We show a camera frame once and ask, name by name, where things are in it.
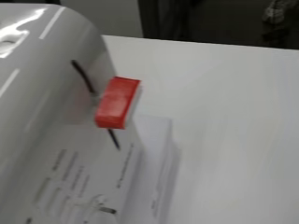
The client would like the red toaster lever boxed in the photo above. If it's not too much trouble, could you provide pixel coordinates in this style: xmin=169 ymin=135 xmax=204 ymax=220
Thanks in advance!
xmin=93 ymin=76 xmax=142 ymax=131

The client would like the steel two-slot toaster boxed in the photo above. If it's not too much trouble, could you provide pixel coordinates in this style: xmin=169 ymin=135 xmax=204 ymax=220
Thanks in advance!
xmin=0 ymin=2 xmax=145 ymax=224

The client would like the person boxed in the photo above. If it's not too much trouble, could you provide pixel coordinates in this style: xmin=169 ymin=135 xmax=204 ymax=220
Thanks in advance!
xmin=261 ymin=0 xmax=299 ymax=43

